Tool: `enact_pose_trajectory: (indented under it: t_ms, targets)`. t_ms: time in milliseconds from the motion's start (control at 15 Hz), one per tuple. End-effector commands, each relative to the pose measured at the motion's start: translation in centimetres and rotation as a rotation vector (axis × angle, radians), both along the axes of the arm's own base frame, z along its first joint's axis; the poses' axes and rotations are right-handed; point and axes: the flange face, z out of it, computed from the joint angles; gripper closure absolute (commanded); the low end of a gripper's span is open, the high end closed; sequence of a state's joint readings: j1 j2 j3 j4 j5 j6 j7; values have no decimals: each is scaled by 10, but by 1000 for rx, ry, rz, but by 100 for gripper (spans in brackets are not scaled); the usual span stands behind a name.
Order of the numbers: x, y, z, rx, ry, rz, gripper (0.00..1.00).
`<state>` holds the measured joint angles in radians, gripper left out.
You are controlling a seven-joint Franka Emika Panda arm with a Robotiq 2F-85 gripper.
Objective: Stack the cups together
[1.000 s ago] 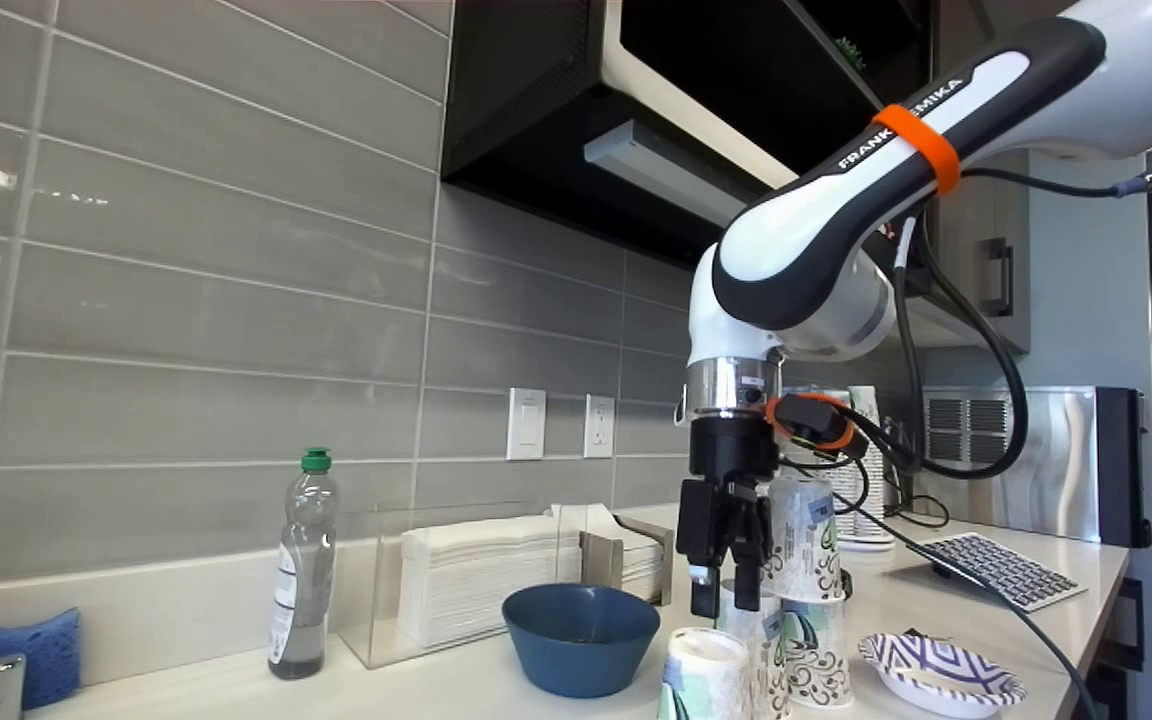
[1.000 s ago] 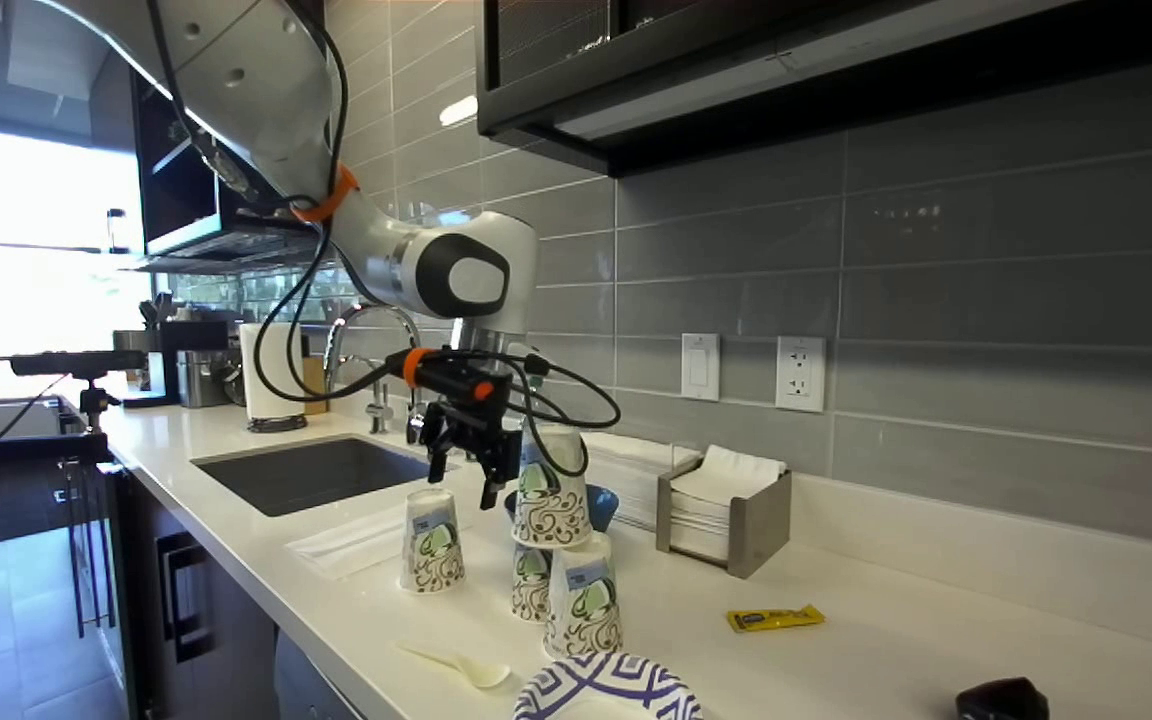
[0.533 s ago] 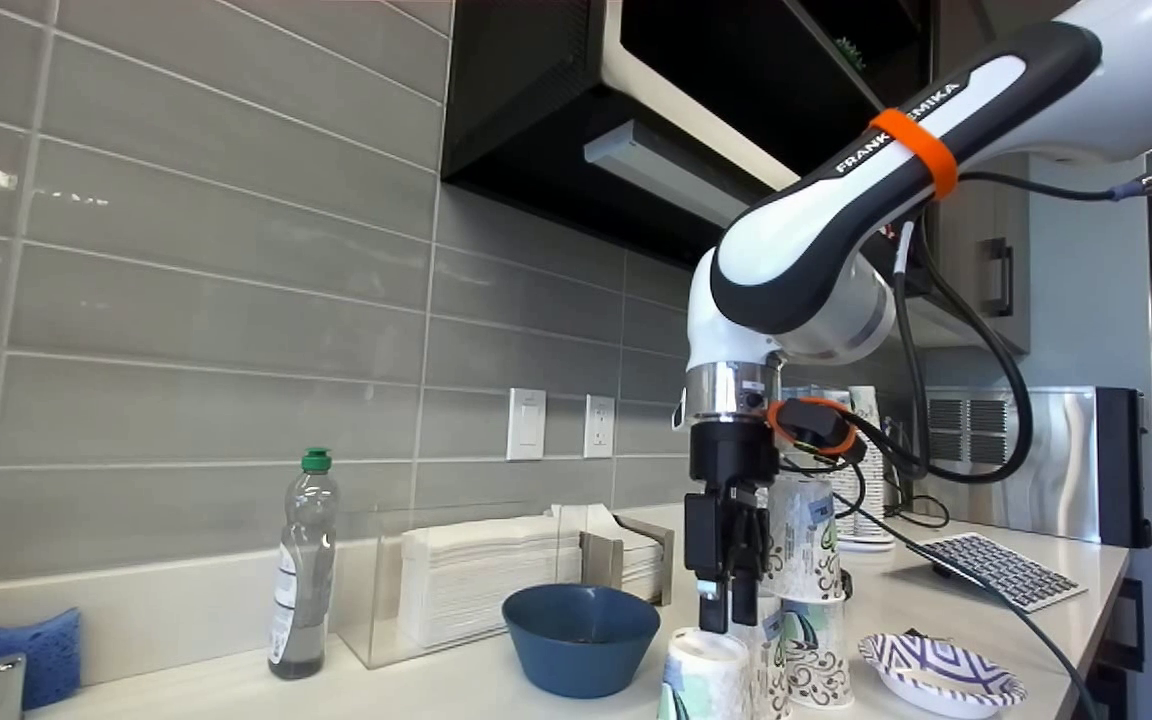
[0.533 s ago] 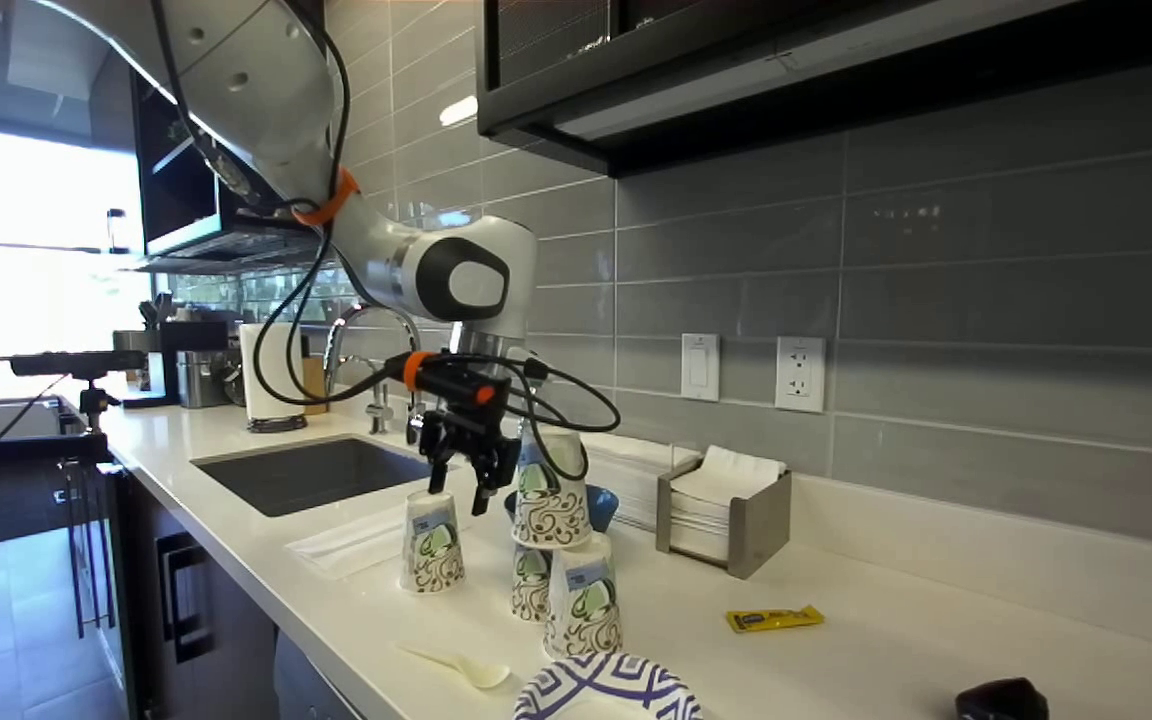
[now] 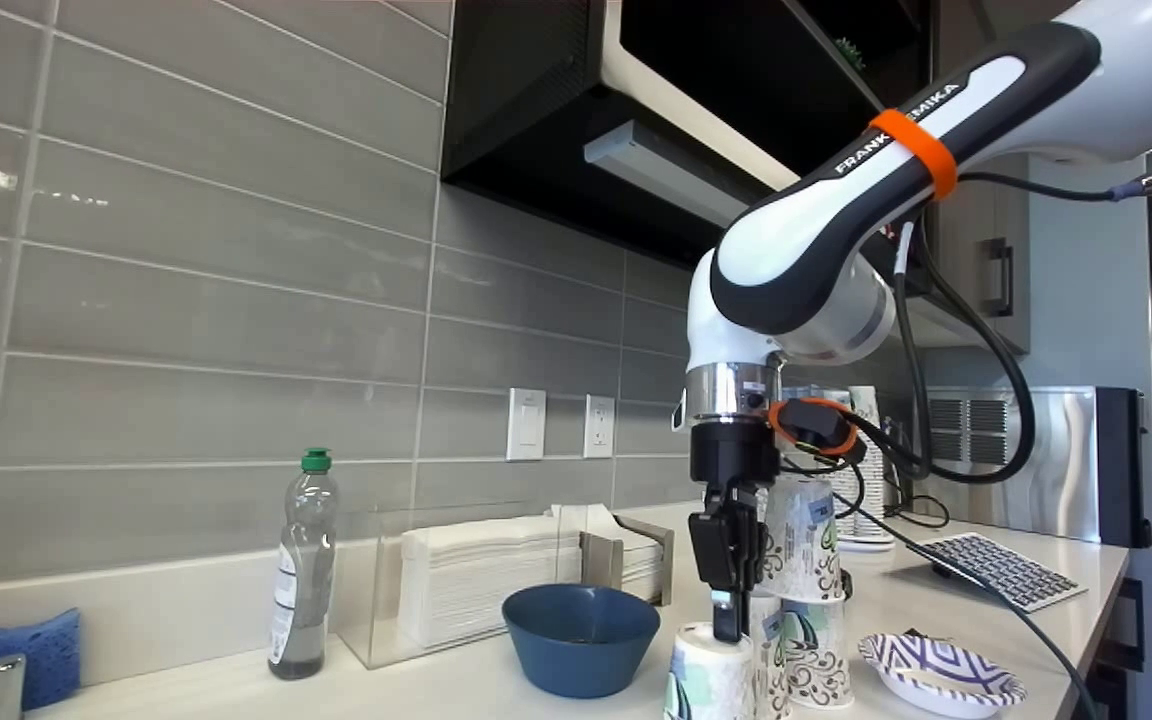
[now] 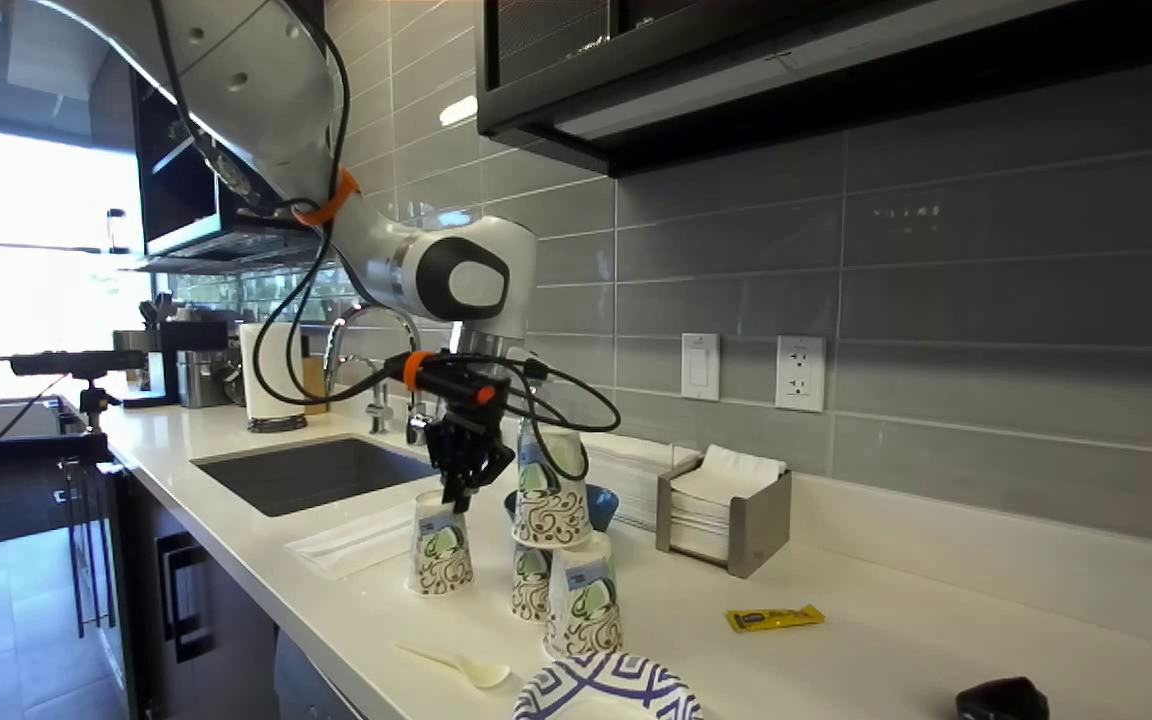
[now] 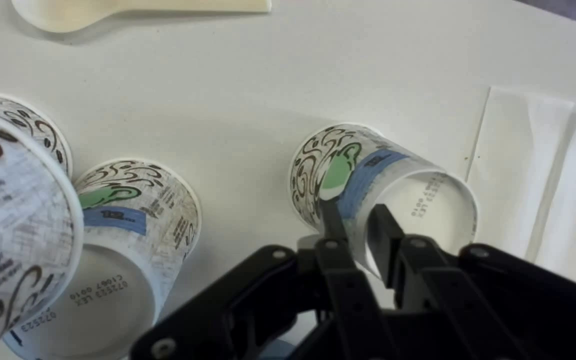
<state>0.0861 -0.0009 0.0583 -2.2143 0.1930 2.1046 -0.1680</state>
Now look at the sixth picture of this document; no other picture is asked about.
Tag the dark open shelf cabinet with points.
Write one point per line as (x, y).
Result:
(179, 184)

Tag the small chrome tap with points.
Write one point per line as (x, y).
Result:
(379, 407)

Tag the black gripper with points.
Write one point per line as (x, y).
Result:
(467, 430)

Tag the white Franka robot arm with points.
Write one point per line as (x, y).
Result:
(259, 81)

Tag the white paper napkins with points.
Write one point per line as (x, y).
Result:
(723, 484)

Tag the white light switch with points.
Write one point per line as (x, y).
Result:
(696, 364)

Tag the black camera on tripod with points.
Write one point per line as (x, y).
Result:
(68, 361)

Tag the chrome arched faucet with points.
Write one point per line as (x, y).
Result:
(329, 352)

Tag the black side table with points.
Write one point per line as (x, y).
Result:
(2, 482)

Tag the black wrist camera orange bands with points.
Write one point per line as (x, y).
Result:
(448, 375)

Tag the bright window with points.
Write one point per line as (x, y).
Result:
(28, 201)

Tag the dark overhead cabinet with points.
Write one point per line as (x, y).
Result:
(871, 52)

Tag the blue patterned paper plate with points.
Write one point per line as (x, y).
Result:
(602, 687)

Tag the small black object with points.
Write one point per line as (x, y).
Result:
(1003, 702)

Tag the dark base cabinet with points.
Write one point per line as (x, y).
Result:
(188, 613)

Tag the steel kitchen sink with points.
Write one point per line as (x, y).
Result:
(311, 473)

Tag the grey napkin holder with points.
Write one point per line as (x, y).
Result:
(758, 527)

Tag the white paper towel roll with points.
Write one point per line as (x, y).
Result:
(285, 381)

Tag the black coffee machine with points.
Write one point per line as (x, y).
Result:
(196, 361)

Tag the white plastic spoon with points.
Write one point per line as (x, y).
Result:
(485, 668)

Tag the white power outlet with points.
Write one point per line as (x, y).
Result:
(803, 375)

